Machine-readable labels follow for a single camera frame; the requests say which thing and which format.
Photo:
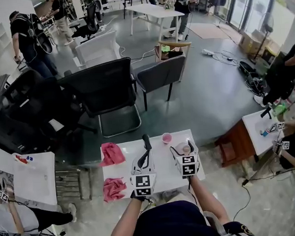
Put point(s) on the green plastic bottle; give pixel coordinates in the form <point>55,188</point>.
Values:
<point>279,109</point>

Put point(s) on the clear plastic cup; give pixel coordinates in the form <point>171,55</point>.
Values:
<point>182,147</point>

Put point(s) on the metal bar rack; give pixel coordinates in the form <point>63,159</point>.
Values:
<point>68,183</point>

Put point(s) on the crumpled pink towel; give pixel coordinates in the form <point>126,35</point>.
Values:
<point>114,189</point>
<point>112,154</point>

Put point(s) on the cardboard boxes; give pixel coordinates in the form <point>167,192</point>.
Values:
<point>249,41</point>

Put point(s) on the pink plastic cup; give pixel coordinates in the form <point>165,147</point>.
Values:
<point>167,138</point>

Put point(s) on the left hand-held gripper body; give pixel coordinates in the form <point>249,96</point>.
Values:
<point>143,181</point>

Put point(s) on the black mesh cantilever chair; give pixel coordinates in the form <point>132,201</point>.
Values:
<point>104,87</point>

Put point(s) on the white power strip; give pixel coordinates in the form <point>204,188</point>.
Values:
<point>207,52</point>

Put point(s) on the white mesh chair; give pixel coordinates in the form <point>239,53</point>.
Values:
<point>97,51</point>

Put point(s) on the white sink on cabinet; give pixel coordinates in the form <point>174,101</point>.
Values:
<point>259,131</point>

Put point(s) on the person's right forearm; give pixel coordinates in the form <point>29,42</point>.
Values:
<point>206,198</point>

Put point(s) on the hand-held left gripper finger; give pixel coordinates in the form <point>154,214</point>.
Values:
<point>135,168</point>
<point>151,167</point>

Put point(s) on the black office chair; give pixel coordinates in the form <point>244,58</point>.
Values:
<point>26,114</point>
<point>90,21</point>

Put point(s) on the white table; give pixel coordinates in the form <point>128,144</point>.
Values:
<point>154,12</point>

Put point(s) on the person's dark shirt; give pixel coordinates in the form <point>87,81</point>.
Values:
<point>172,224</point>

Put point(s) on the white sink basin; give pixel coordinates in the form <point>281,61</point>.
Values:
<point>35,180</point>

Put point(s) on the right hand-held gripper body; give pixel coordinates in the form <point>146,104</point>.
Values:
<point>188,167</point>

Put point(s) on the light wooden chair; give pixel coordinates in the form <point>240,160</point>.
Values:
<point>174,43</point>

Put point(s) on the person's left forearm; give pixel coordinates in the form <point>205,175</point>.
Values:
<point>128,219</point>

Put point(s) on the grey upholstered chair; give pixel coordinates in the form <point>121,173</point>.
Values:
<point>160,75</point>

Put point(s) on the red and white tube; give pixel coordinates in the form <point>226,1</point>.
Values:
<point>22,159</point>

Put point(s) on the beige floor rug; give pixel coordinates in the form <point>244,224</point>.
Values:
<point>207,31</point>

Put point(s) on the standing fan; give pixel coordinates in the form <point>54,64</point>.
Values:
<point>267,22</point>

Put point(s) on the brown wooden cabinet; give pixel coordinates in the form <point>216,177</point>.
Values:
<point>237,144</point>

